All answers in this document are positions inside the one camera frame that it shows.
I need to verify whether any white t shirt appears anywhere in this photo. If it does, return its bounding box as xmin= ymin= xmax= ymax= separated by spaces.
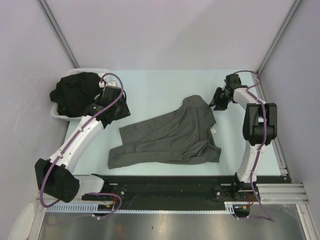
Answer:
xmin=97 ymin=72 xmax=117 ymax=87

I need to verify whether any white plastic laundry bin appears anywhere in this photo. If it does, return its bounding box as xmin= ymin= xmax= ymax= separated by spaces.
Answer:
xmin=50 ymin=68 xmax=110 ymax=121

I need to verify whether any black t shirt pile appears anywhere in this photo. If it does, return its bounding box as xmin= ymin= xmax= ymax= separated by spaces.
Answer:
xmin=49 ymin=72 xmax=131 ymax=127

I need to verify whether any dark grey t shirt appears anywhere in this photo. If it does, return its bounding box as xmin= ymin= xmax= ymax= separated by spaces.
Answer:
xmin=108 ymin=95 xmax=222 ymax=169

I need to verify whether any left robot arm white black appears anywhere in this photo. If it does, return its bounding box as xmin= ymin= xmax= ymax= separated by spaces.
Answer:
xmin=34 ymin=85 xmax=130 ymax=208

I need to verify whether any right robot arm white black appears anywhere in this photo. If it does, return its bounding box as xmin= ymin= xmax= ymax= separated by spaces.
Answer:
xmin=209 ymin=72 xmax=278 ymax=201

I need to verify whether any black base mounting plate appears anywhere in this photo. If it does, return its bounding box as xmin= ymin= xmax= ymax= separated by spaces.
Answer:
xmin=94 ymin=174 xmax=290 ymax=204

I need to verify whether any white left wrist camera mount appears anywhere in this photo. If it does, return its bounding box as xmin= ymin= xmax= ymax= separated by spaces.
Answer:
xmin=98 ymin=80 xmax=117 ymax=89

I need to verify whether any aluminium right corner post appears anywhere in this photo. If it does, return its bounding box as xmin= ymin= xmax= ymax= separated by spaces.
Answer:
xmin=256 ymin=0 xmax=304 ymax=75

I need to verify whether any aluminium corner post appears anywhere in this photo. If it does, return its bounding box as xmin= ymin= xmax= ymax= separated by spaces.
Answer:
xmin=36 ymin=0 xmax=80 ymax=68
xmin=256 ymin=0 xmax=304 ymax=75

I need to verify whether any light blue cable duct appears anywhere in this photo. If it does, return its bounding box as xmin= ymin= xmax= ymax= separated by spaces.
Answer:
xmin=46 ymin=202 xmax=241 ymax=215

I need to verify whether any aluminium front frame rail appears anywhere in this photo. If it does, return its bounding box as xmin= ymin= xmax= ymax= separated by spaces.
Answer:
xmin=36 ymin=182 xmax=308 ymax=205

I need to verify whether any aluminium left corner post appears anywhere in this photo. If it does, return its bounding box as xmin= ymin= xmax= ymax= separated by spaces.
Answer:
xmin=36 ymin=0 xmax=80 ymax=68

